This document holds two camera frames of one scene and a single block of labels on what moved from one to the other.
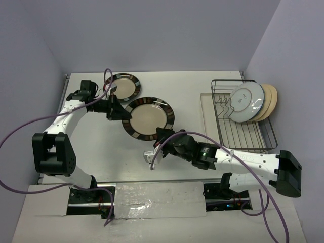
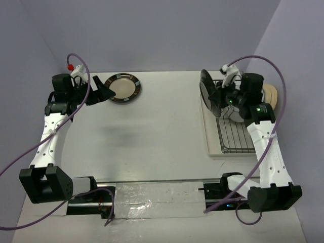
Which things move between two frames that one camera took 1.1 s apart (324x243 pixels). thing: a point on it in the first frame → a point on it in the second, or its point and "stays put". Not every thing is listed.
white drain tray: (229, 133) stays put
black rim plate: (128, 86) stays put
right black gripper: (161, 133) → (220, 94)
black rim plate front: (148, 113) → (207, 89)
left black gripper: (115, 111) → (102, 93)
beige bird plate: (274, 100) stays put
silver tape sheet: (159, 200) stays put
